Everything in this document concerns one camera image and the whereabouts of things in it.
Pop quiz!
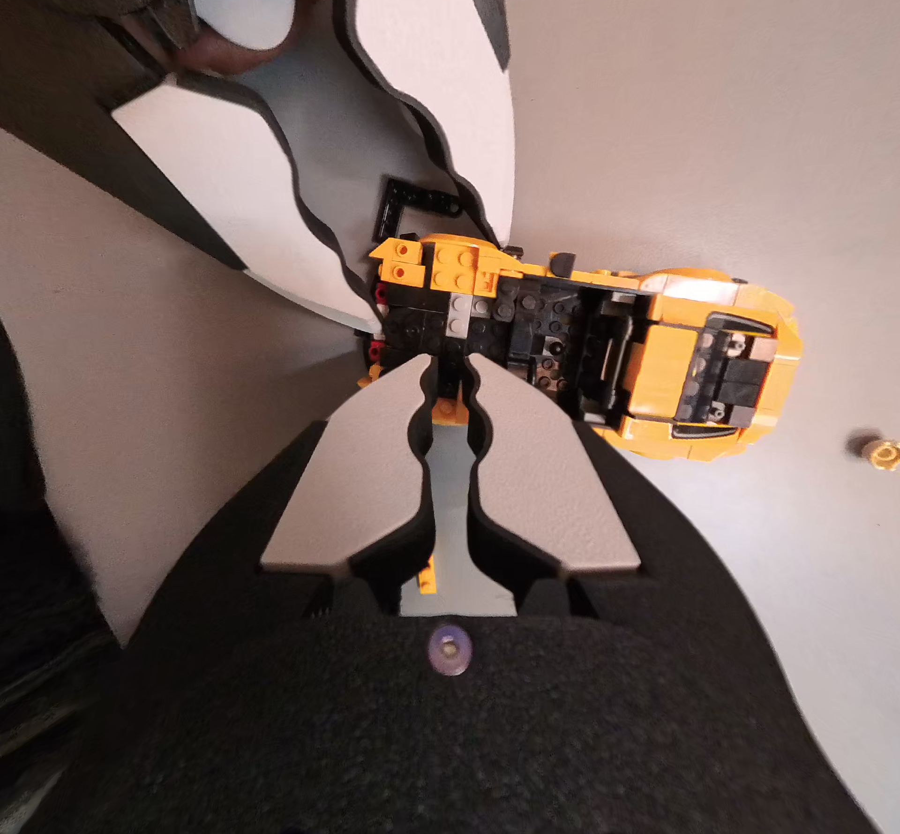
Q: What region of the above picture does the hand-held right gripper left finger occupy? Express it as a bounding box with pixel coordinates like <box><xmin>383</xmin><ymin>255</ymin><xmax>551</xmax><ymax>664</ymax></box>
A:
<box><xmin>260</xmin><ymin>353</ymin><xmax>435</xmax><ymax>582</ymax></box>

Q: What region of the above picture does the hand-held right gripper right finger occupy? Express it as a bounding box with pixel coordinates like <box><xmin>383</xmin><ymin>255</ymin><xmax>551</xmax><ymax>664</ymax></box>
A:
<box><xmin>465</xmin><ymin>353</ymin><xmax>642</xmax><ymax>585</ymax></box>

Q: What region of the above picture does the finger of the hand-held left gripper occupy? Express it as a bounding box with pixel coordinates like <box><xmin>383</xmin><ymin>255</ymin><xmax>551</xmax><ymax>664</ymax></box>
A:
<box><xmin>111</xmin><ymin>71</ymin><xmax>385</xmax><ymax>336</ymax></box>
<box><xmin>336</xmin><ymin>0</ymin><xmax>518</xmax><ymax>248</ymax></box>

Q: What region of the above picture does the yellow lego car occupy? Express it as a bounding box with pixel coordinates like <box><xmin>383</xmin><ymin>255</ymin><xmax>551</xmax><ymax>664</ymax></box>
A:
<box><xmin>355</xmin><ymin>233</ymin><xmax>803</xmax><ymax>462</ymax></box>

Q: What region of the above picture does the black lego plate with ring end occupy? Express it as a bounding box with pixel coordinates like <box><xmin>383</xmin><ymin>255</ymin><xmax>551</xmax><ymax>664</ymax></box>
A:
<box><xmin>373</xmin><ymin>176</ymin><xmax>466</xmax><ymax>242</ymax></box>

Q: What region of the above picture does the tan round lego piece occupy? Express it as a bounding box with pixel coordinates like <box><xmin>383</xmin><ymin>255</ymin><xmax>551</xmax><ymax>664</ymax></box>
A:
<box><xmin>847</xmin><ymin>429</ymin><xmax>900</xmax><ymax>473</ymax></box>

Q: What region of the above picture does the person's dark clothing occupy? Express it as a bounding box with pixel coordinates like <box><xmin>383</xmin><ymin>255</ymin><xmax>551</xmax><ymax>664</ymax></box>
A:
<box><xmin>0</xmin><ymin>321</ymin><xmax>124</xmax><ymax>834</ymax></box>

